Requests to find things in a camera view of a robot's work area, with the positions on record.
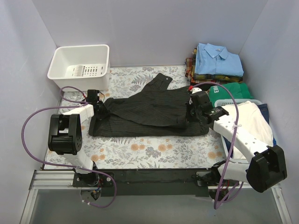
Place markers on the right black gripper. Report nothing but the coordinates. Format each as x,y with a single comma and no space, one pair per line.
189,111

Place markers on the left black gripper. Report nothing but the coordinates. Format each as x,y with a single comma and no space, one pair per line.
101,109

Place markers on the black pinstriped long sleeve shirt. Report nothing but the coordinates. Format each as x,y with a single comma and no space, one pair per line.
154,111

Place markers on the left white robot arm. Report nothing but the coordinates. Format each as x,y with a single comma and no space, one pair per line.
65,138

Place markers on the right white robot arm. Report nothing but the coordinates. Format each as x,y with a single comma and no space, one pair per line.
266,165

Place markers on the plaid folded shirt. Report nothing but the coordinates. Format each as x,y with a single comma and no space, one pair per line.
194,78

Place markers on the floral table mat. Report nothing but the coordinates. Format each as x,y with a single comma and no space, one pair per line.
149,152

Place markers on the green folded shirt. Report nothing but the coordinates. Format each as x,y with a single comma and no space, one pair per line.
238,91

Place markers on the white plastic bin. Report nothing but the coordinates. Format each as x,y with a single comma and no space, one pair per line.
84,67

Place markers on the light blue folded shirt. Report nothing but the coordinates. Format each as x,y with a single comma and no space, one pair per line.
217,60

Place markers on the white garment in basket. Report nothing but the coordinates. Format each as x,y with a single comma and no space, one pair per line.
236,154

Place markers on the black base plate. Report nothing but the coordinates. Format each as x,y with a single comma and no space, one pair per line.
149,182

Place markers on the aluminium rail frame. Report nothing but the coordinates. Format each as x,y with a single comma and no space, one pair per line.
59,179

